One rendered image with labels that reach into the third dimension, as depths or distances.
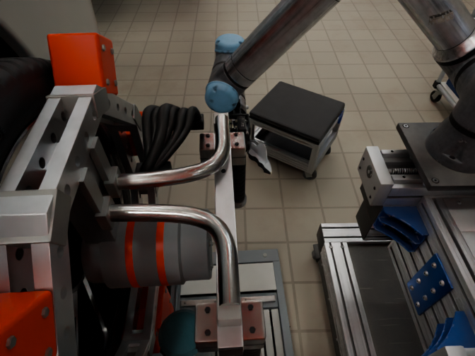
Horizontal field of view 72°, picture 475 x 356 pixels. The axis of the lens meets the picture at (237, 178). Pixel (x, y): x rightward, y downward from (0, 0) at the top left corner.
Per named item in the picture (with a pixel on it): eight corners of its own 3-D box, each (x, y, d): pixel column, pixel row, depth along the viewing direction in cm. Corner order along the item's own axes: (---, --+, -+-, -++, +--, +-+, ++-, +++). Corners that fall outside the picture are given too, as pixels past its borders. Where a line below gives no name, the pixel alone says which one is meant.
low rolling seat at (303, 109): (244, 157, 194) (245, 110, 169) (273, 123, 214) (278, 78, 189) (311, 187, 179) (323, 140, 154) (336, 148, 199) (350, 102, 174)
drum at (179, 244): (113, 235, 70) (90, 195, 59) (213, 230, 71) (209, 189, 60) (98, 301, 61) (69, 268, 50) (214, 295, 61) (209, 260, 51)
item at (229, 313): (106, 212, 50) (81, 164, 42) (234, 205, 50) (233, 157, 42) (75, 336, 38) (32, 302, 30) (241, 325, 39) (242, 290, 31)
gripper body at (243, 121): (218, 131, 73) (217, 99, 81) (220, 157, 80) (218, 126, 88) (252, 129, 74) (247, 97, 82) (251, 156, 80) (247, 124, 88)
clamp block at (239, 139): (201, 150, 70) (198, 131, 66) (244, 148, 70) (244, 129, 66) (201, 167, 66) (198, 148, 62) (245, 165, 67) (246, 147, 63)
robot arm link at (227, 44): (243, 54, 75) (242, 95, 83) (247, 31, 82) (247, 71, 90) (208, 52, 75) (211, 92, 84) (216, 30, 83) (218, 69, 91)
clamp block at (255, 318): (198, 315, 47) (194, 301, 43) (260, 311, 48) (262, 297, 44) (197, 353, 44) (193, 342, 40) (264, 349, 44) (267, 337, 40)
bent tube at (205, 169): (127, 126, 63) (111, 77, 55) (228, 123, 63) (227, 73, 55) (109, 200, 51) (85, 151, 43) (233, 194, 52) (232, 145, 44)
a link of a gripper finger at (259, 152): (271, 159, 70) (244, 136, 75) (269, 177, 75) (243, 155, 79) (282, 152, 71) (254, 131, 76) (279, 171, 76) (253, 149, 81)
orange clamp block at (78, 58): (74, 97, 57) (66, 41, 54) (121, 95, 57) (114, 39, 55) (54, 97, 50) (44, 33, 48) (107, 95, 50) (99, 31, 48)
